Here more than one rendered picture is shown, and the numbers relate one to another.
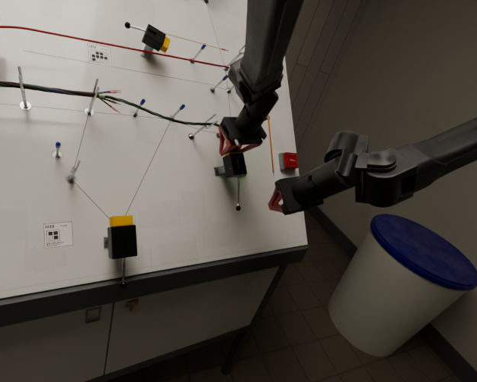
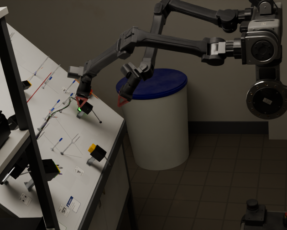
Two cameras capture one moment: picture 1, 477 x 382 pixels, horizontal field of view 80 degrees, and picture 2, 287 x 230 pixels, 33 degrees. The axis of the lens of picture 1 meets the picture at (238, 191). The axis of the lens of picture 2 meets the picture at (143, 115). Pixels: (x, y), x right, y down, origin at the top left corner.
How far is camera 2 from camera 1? 2.02 m
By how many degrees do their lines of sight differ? 35
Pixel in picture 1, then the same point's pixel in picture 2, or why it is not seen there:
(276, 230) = (112, 122)
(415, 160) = (149, 60)
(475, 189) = (144, 28)
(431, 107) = not seen: outside the picture
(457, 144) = (152, 49)
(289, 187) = (124, 93)
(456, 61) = not seen: outside the picture
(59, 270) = (91, 180)
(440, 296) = (180, 98)
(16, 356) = not seen: outside the picture
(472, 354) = (216, 115)
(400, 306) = (170, 121)
